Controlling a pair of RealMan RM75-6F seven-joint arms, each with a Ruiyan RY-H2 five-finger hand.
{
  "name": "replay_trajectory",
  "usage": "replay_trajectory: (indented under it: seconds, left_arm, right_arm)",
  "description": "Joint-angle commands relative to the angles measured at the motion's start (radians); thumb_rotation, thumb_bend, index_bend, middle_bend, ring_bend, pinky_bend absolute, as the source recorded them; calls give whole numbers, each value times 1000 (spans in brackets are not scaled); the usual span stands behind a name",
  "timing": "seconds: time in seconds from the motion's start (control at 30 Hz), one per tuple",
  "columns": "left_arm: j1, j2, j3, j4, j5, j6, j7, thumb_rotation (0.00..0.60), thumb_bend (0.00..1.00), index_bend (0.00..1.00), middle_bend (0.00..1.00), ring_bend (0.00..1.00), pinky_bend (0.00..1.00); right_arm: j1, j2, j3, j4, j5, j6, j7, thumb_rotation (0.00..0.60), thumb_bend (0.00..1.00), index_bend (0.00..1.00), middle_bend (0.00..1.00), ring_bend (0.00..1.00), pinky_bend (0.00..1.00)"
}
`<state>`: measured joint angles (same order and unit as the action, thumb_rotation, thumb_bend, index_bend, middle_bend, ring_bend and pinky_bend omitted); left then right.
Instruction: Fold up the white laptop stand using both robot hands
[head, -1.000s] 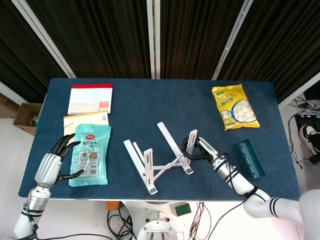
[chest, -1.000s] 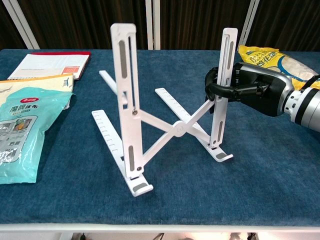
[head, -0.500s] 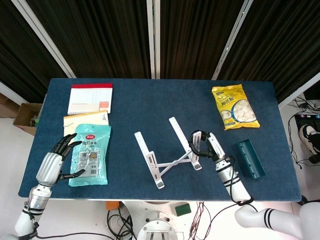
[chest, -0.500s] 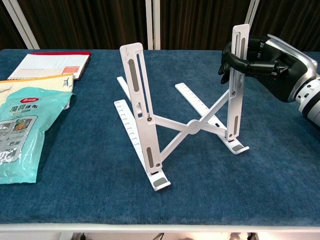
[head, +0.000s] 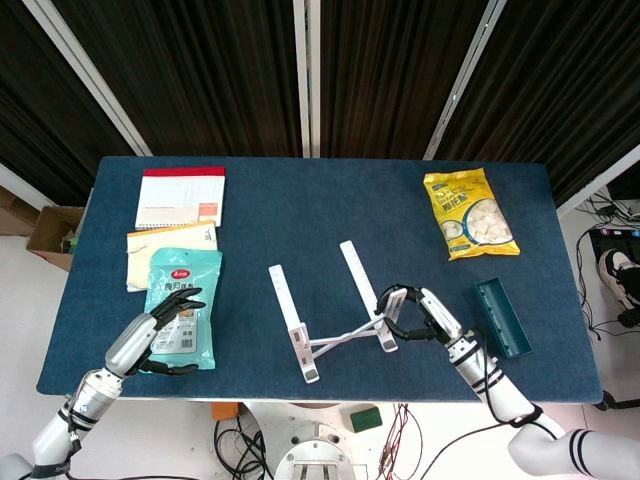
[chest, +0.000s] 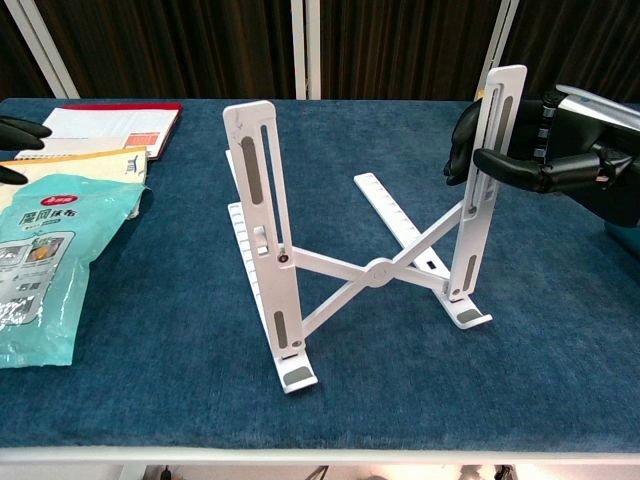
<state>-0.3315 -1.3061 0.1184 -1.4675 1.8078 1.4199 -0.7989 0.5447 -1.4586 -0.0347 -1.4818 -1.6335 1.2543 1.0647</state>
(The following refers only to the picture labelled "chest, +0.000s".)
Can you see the cream paper package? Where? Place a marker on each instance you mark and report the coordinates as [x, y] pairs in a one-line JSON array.
[[75, 162]]

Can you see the red folder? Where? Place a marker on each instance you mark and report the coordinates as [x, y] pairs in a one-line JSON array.
[[125, 106]]

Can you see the white slanted frame post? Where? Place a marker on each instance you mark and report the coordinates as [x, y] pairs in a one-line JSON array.
[[42, 50], [502, 35]]

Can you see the dark teal box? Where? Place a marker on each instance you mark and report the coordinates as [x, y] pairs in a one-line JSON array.
[[625, 242]]

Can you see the blue table cloth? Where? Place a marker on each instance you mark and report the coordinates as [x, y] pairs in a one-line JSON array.
[[350, 400]]

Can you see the teal cleaning cloth bag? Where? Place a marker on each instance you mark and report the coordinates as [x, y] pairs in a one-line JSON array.
[[45, 280]]

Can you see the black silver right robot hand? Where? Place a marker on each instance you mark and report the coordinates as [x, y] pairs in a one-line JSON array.
[[575, 170]]

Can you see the white folding laptop stand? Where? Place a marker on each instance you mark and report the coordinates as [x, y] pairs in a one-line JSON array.
[[381, 272]]

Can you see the dark brown curtain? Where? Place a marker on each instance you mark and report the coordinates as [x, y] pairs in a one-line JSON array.
[[200, 50]]

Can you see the white upright frame post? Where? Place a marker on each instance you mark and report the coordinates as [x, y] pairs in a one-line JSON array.
[[306, 50]]

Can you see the white booklet with orange square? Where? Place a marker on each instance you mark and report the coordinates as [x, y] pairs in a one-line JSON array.
[[90, 125]]

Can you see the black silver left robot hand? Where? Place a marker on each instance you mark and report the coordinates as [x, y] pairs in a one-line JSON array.
[[20, 132]]

